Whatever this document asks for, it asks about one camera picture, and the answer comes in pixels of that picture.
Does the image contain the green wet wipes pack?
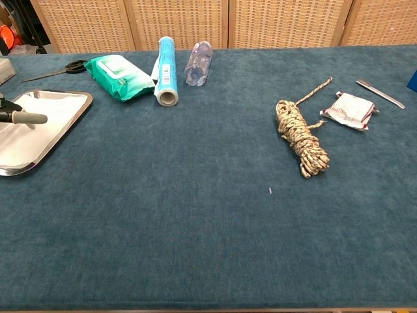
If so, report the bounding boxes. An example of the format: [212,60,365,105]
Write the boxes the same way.
[83,54,156,103]

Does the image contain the black-handled scissors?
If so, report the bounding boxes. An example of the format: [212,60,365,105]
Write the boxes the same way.
[21,59,89,83]

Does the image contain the orange object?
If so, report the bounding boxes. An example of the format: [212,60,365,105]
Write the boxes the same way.
[0,25,21,50]

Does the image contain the clear plastic water bottle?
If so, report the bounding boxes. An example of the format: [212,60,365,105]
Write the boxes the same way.
[184,40,214,87]

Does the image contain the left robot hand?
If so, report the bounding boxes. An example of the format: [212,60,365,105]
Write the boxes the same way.
[0,93,49,130]

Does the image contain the white paper sheet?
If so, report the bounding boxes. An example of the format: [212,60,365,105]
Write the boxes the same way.
[0,93,87,167]

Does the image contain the blue cling film roll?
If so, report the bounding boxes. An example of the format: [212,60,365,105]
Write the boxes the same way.
[153,36,180,107]

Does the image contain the silver metal tray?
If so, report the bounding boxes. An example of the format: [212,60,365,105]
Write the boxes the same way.
[0,90,94,177]

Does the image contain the black tripod stand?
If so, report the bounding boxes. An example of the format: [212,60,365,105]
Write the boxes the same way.
[16,0,50,55]

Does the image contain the wicker folding screen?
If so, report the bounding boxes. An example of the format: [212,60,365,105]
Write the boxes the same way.
[29,0,417,54]

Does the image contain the teal table cloth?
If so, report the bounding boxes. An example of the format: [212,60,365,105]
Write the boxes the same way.
[0,44,417,310]

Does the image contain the beige braided rope bundle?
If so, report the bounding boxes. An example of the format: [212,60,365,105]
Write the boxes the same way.
[275,76,334,179]

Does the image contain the white red snack packet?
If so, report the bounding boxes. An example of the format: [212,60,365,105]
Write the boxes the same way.
[319,91,381,132]

